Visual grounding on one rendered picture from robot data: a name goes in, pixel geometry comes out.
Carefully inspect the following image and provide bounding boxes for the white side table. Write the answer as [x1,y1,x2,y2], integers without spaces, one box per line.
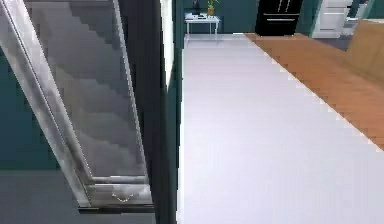
[184,13,221,36]

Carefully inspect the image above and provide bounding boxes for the green house plant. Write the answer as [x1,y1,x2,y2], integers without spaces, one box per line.
[206,0,220,17]

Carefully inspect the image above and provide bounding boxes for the black fridge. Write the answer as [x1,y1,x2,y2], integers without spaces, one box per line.
[254,0,305,37]

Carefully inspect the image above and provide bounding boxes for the dark object on table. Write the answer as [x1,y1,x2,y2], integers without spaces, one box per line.
[191,0,202,16]

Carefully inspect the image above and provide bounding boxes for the white chest of drawers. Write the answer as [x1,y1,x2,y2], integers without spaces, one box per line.
[312,0,354,39]

